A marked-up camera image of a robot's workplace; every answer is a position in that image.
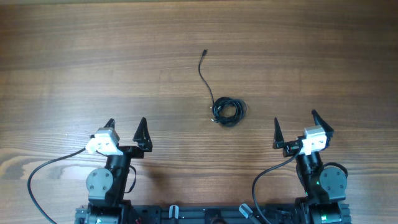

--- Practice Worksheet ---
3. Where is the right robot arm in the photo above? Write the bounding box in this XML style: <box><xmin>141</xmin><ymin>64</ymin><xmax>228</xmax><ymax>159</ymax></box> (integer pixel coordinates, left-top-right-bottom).
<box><xmin>265</xmin><ymin>110</ymin><xmax>352</xmax><ymax>224</ymax></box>

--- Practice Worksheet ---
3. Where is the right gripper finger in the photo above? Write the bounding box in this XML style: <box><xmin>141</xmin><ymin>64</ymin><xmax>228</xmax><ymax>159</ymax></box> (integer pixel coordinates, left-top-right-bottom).
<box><xmin>312</xmin><ymin>110</ymin><xmax>335</xmax><ymax>137</ymax></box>
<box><xmin>272</xmin><ymin>118</ymin><xmax>285</xmax><ymax>149</ymax></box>

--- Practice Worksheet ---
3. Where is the left camera black cable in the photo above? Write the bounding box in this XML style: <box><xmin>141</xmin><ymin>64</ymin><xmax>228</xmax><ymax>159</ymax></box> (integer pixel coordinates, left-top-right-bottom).
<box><xmin>27</xmin><ymin>147</ymin><xmax>87</xmax><ymax>224</ymax></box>

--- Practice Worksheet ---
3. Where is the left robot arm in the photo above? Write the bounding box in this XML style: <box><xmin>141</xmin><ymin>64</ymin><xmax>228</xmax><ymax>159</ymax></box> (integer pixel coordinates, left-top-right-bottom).
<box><xmin>74</xmin><ymin>117</ymin><xmax>153</xmax><ymax>224</ymax></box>

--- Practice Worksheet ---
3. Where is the thin black usb cable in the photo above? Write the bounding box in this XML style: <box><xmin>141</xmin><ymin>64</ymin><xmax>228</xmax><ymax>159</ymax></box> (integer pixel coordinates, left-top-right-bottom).
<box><xmin>198</xmin><ymin>49</ymin><xmax>218</xmax><ymax>124</ymax></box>

